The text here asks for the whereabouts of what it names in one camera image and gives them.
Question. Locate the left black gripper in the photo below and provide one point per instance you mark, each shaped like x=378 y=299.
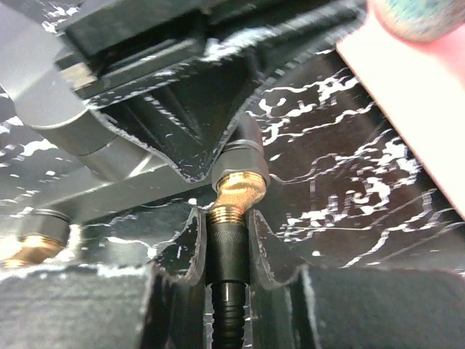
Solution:
x=161 y=72

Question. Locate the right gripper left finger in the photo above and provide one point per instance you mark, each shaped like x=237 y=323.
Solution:
x=156 y=305

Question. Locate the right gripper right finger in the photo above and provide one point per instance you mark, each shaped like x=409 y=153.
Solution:
x=298 y=305

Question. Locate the grey faucet valve fitting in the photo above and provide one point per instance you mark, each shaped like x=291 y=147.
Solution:
x=115 y=173

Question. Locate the black marble pattern mat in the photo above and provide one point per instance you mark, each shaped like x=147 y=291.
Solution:
x=344 y=189

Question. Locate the pink three-tier shelf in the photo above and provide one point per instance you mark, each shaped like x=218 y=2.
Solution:
x=420 y=89

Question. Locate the teal green mug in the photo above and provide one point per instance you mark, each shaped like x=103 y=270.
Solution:
x=420 y=21

